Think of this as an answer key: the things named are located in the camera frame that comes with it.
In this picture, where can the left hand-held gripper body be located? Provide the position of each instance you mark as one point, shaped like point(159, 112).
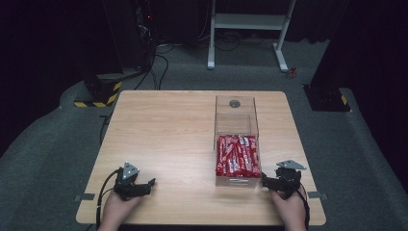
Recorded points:
point(125, 187)

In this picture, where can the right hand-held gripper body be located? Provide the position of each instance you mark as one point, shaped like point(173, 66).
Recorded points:
point(289, 179)

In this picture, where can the grey tape strip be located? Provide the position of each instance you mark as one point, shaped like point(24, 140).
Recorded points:
point(85, 197)
point(317, 195)

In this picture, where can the pile of red snack packets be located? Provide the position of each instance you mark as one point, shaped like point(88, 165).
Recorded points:
point(238, 155)

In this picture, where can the clear acrylic box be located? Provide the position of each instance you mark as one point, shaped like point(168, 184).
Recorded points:
point(236, 125)

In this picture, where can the grey round table grommet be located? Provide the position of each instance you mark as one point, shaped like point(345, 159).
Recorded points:
point(234, 103)

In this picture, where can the black stand base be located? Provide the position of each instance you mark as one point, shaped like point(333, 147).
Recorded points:
point(325, 99)

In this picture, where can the black stand with striped base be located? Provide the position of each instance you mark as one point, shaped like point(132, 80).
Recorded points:
point(101, 91)

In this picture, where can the black equipment rack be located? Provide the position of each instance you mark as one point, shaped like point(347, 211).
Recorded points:
point(146, 32)

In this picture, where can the white metal stand frame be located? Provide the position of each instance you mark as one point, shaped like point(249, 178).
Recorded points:
point(247, 21)

